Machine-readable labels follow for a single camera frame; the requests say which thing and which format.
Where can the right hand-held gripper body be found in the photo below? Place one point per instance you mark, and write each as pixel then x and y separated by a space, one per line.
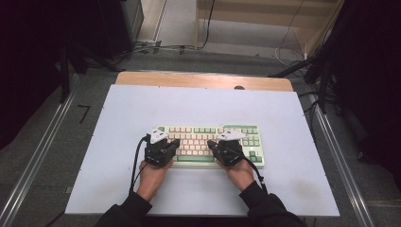
pixel 231 153

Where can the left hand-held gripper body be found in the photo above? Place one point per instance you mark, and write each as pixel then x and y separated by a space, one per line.
pixel 157 153

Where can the green and pink keyboard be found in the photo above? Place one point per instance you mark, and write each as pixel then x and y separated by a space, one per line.
pixel 201 159

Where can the person's right hand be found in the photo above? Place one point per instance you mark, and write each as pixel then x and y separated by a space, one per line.
pixel 239 176

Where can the person's left hand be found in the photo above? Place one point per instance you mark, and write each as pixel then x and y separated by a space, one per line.
pixel 153 179

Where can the wooden table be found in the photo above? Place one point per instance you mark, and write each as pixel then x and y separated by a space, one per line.
pixel 189 80

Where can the black stand leg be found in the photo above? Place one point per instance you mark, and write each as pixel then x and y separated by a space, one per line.
pixel 293 67

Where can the black metal stand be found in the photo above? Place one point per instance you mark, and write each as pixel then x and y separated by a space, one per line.
pixel 64 78

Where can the black cabinet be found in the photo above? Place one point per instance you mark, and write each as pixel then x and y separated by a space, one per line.
pixel 119 25

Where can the wooden shelf unit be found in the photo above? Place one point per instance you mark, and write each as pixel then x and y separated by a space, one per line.
pixel 252 12

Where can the metal floor rail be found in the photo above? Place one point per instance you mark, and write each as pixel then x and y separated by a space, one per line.
pixel 343 167
pixel 38 148

